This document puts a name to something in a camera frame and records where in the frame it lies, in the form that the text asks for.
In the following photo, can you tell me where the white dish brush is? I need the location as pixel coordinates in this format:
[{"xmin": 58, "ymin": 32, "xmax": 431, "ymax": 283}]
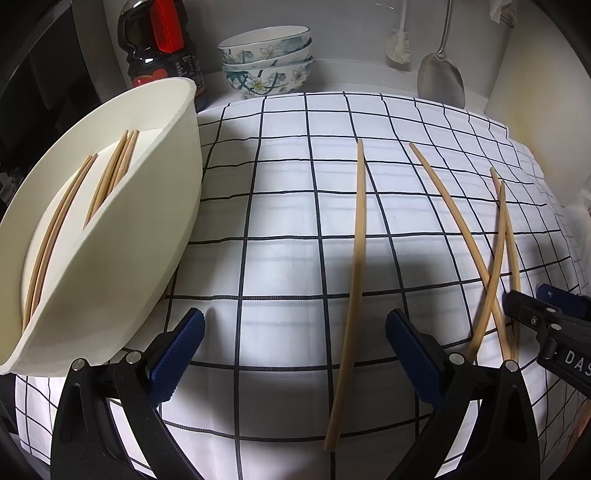
[{"xmin": 385, "ymin": 0, "xmax": 413, "ymax": 70}]

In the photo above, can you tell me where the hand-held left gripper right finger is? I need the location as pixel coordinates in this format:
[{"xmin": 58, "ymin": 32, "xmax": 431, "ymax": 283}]
[{"xmin": 385, "ymin": 308, "xmax": 541, "ymax": 480}]

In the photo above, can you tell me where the bunch of wooden chopsticks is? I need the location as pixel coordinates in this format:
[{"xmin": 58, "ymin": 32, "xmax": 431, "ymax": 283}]
[{"xmin": 21, "ymin": 129, "xmax": 140, "ymax": 334}]

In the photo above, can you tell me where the dark kitchen appliance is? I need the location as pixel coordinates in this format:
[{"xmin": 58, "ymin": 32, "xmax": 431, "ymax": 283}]
[{"xmin": 0, "ymin": 0, "xmax": 127, "ymax": 185}]

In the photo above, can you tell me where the metal spatula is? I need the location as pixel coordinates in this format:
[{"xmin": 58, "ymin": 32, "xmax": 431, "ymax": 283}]
[{"xmin": 417, "ymin": 0, "xmax": 466, "ymax": 110}]

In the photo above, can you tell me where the dark soy sauce bottle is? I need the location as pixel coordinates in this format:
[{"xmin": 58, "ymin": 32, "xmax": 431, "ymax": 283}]
[{"xmin": 117, "ymin": 0, "xmax": 209, "ymax": 114}]

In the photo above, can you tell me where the large white basin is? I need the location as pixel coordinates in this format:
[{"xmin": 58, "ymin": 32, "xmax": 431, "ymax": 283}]
[{"xmin": 0, "ymin": 77, "xmax": 204, "ymax": 377}]

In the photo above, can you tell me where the floral ceramic bowl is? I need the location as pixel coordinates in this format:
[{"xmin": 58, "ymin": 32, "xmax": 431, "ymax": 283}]
[
  {"xmin": 218, "ymin": 25, "xmax": 312, "ymax": 65},
  {"xmin": 222, "ymin": 55, "xmax": 315, "ymax": 100},
  {"xmin": 221, "ymin": 46, "xmax": 314, "ymax": 71}
]

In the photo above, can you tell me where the single wooden chopstick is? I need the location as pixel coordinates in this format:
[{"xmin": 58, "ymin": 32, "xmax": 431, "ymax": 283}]
[
  {"xmin": 466, "ymin": 181, "xmax": 508, "ymax": 364},
  {"xmin": 409, "ymin": 142, "xmax": 515, "ymax": 363},
  {"xmin": 322, "ymin": 138, "xmax": 366, "ymax": 454},
  {"xmin": 489, "ymin": 167, "xmax": 522, "ymax": 363}
]

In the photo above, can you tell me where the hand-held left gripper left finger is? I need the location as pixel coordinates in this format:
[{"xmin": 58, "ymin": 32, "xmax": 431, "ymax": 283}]
[{"xmin": 50, "ymin": 308, "xmax": 206, "ymax": 480}]

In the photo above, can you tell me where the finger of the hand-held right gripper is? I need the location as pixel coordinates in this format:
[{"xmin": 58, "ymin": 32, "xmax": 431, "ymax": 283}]
[
  {"xmin": 538, "ymin": 284, "xmax": 591, "ymax": 321},
  {"xmin": 503, "ymin": 290, "xmax": 561, "ymax": 333}
]

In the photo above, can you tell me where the white black checked cloth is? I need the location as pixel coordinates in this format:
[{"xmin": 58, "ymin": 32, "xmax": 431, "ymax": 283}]
[{"xmin": 14, "ymin": 91, "xmax": 578, "ymax": 480}]

